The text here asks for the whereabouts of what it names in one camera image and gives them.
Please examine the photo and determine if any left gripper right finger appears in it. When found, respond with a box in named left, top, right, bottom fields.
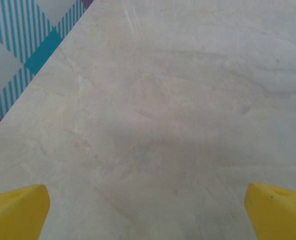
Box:
left=244, top=182, right=296, bottom=240

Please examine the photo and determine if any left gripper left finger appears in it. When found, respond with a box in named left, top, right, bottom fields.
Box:
left=0, top=184, right=51, bottom=240

